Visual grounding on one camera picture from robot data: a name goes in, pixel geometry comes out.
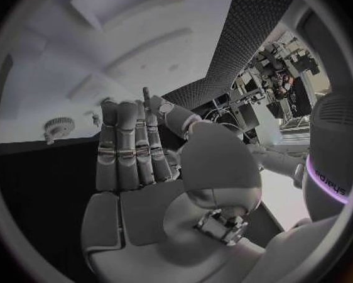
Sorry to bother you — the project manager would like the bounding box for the white task board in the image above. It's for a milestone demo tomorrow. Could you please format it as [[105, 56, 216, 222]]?
[[0, 0, 238, 145]]

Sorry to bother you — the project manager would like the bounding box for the grey gear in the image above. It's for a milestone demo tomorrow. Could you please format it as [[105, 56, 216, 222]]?
[[43, 116, 77, 145]]

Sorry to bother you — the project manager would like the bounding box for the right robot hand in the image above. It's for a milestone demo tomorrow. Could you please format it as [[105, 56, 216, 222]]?
[[80, 94, 263, 283]]

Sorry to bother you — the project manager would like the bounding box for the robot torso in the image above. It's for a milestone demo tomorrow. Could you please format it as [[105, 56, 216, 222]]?
[[303, 93, 353, 223]]

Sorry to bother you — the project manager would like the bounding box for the cluttered workshop desk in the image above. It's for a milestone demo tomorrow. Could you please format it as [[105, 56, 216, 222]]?
[[193, 35, 323, 145]]

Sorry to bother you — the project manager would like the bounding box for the grey peg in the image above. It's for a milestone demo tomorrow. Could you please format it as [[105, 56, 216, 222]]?
[[142, 87, 153, 117]]

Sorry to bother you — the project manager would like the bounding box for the person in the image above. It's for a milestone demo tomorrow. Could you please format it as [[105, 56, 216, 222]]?
[[271, 70, 296, 100]]

